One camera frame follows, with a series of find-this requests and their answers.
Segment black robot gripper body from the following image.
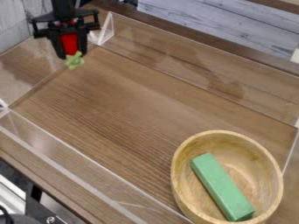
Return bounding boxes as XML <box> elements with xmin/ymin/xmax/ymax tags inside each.
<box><xmin>31</xmin><ymin>9</ymin><xmax>100</xmax><ymax>39</ymax></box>

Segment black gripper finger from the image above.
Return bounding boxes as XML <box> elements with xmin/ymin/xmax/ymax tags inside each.
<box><xmin>50</xmin><ymin>30</ymin><xmax>66</xmax><ymax>60</ymax></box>
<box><xmin>78</xmin><ymin>19</ymin><xmax>88</xmax><ymax>54</ymax></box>

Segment red toy strawberry green top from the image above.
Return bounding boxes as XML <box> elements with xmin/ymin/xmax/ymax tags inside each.
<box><xmin>60</xmin><ymin>33</ymin><xmax>84</xmax><ymax>70</ymax></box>

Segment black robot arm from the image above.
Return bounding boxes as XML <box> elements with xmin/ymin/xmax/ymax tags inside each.
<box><xmin>31</xmin><ymin>0</ymin><xmax>100</xmax><ymax>60</ymax></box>

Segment clear acrylic tray walls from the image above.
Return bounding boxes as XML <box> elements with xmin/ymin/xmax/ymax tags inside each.
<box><xmin>0</xmin><ymin>13</ymin><xmax>299</xmax><ymax>224</ymax></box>

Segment round wooden bowl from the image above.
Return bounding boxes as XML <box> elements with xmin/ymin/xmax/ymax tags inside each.
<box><xmin>171</xmin><ymin>130</ymin><xmax>285</xmax><ymax>224</ymax></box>

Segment green rectangular block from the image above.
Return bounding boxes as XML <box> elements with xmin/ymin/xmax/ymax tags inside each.
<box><xmin>191</xmin><ymin>153</ymin><xmax>257</xmax><ymax>221</ymax></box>

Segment clear acrylic corner bracket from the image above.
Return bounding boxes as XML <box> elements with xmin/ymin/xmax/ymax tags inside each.
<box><xmin>88</xmin><ymin>11</ymin><xmax>115</xmax><ymax>46</ymax></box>

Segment black metal table frame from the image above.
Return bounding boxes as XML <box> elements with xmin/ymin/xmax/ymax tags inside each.
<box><xmin>0</xmin><ymin>163</ymin><xmax>80</xmax><ymax>224</ymax></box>

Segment black cable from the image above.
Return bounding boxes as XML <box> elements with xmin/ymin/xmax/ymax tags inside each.
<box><xmin>0</xmin><ymin>205</ymin><xmax>15</xmax><ymax>224</ymax></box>

